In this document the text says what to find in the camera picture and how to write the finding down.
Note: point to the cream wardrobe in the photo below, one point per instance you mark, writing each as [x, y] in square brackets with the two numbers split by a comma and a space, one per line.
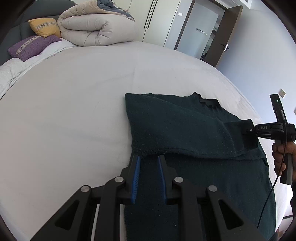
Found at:
[154, 19]

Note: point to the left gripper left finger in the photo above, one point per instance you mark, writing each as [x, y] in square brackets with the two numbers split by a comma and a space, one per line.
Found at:
[93, 213]

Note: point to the purple patterned cushion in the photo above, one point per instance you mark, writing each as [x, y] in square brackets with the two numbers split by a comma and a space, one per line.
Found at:
[31, 46]

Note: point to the white pillow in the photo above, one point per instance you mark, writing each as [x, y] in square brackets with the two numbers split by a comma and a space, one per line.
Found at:
[13, 69]

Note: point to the white bed mattress sheet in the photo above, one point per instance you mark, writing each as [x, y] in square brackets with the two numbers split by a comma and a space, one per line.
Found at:
[64, 123]

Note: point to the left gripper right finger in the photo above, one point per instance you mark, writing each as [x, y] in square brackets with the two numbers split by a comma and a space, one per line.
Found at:
[204, 213]

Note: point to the brown wooden door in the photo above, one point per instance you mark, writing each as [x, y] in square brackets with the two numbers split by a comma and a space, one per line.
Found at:
[223, 35]

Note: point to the person's right hand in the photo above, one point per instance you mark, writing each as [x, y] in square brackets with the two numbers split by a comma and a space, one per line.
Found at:
[278, 151]

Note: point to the wall socket plate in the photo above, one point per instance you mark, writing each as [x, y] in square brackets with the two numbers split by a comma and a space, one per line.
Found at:
[282, 93]

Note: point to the yellow patterned cushion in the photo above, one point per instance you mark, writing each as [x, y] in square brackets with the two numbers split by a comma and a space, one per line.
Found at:
[45, 27]

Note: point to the dark green knit sweater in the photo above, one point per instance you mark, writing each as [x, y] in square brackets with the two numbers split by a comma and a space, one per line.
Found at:
[206, 145]

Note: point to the dark grey headboard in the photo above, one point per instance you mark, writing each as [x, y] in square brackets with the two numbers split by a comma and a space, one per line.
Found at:
[21, 28]

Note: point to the beige folded duvet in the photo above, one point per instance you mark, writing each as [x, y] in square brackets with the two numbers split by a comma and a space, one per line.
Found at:
[97, 23]

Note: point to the frosted glass door panel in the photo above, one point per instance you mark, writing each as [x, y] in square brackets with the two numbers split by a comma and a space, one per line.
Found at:
[199, 28]

